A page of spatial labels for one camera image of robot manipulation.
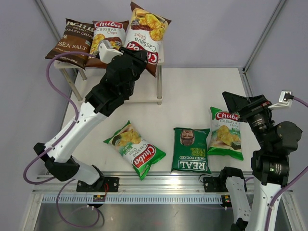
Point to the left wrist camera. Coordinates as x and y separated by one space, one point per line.
106 52

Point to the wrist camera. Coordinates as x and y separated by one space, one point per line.
285 100
106 52

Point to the brown Chuba cassava bag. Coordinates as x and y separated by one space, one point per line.
114 32
145 33

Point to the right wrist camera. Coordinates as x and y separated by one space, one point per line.
285 100

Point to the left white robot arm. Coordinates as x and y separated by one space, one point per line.
115 87

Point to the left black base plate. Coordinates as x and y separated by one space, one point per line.
110 184

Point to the aluminium mounting rail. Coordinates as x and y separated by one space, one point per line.
161 183

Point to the green chuba cassava bag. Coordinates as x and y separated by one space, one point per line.
136 150
225 134

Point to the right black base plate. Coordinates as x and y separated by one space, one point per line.
214 184

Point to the white wooden two-tier shelf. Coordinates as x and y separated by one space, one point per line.
147 89

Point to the brown Kettle sea salt bag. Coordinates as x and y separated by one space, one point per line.
77 36

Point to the green Real chips bag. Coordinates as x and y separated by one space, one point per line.
190 150

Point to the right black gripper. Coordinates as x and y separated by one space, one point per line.
255 105

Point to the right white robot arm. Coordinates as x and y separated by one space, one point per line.
270 164

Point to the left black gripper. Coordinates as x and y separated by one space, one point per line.
140 55

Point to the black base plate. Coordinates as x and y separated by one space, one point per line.
214 184
110 184

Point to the white slotted cable duct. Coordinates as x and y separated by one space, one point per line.
133 199

